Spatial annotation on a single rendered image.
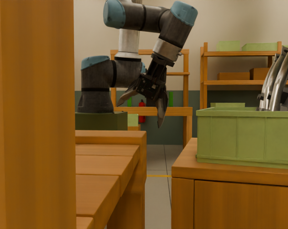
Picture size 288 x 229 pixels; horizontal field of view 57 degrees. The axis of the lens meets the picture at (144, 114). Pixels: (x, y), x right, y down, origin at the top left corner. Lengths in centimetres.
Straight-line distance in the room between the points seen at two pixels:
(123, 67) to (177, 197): 56
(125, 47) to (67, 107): 94
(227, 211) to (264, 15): 615
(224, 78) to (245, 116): 492
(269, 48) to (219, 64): 105
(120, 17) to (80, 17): 587
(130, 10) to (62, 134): 64
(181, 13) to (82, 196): 55
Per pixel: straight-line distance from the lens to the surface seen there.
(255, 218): 88
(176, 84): 612
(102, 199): 31
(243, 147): 88
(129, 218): 78
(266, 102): 111
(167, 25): 75
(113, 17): 78
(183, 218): 88
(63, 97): 18
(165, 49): 74
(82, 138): 70
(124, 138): 68
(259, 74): 598
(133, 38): 113
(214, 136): 88
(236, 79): 581
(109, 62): 111
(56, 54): 18
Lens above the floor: 99
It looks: 3 degrees down
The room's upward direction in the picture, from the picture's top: straight up
